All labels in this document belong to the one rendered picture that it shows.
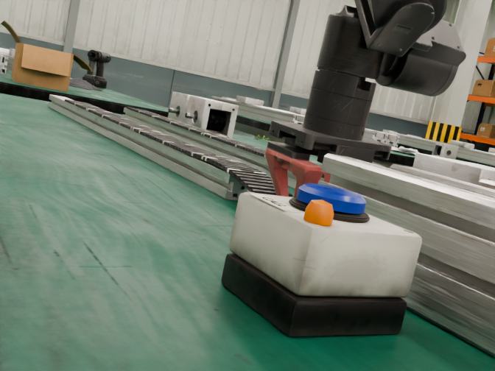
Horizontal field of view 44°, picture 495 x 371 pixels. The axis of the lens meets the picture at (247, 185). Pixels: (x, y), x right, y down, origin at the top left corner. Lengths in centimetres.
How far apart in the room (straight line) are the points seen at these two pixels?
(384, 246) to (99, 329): 15
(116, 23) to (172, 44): 109
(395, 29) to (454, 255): 20
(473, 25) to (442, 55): 814
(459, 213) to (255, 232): 13
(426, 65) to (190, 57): 1156
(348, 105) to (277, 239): 25
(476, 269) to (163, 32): 1158
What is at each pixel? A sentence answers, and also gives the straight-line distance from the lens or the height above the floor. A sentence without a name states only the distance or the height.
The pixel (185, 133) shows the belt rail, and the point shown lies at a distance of 127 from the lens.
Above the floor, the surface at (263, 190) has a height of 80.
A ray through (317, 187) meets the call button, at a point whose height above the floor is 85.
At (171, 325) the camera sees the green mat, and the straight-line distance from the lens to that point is 31.
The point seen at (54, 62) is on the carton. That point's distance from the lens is 255.
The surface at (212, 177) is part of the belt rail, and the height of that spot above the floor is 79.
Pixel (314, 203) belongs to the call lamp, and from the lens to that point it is 32.
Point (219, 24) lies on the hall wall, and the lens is 1229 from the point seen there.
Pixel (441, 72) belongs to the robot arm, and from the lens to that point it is 61.
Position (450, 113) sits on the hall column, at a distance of 860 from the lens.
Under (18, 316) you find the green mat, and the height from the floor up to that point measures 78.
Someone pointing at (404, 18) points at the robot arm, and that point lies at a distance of 51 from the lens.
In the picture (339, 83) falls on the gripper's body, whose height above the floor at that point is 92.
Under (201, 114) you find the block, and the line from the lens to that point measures 149.
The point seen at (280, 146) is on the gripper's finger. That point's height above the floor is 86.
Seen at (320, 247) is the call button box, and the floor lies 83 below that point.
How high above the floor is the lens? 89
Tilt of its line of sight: 8 degrees down
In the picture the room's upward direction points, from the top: 12 degrees clockwise
